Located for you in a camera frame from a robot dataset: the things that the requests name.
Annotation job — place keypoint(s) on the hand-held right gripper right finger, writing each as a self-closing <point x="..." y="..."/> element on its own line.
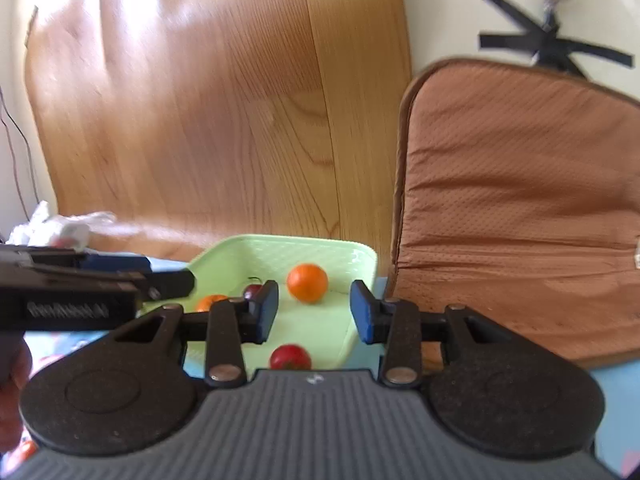
<point x="362" y="317"/>

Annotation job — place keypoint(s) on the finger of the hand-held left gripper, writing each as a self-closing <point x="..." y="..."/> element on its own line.
<point x="117" y="262"/>
<point x="170" y="284"/>

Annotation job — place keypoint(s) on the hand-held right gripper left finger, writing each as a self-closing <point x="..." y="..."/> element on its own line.
<point x="265" y="312"/>

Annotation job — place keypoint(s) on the dark red cherry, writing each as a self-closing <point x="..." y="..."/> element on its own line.
<point x="252" y="289"/>

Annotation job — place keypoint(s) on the light green plastic tray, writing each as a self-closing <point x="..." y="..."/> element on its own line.
<point x="320" y="327"/>

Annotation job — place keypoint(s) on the small orange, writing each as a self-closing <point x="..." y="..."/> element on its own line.
<point x="210" y="302"/>

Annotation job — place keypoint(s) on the large orange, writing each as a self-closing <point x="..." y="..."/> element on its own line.
<point x="307" y="283"/>

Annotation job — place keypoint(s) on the red tomato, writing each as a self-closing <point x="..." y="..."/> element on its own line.
<point x="290" y="357"/>

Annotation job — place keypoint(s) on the person's left hand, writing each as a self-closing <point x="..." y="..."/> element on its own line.
<point x="12" y="410"/>

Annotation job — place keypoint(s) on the white plastic bag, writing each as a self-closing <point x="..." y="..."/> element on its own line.
<point x="55" y="227"/>

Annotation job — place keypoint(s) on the wooden board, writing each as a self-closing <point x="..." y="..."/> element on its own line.
<point x="210" y="100"/>

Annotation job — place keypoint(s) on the brown leather chair cushion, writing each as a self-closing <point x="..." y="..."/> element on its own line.
<point x="520" y="210"/>

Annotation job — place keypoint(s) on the light blue printed mat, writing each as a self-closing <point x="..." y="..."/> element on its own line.
<point x="617" y="410"/>

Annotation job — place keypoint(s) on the black chair base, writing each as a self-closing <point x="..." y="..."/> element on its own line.
<point x="550" y="40"/>

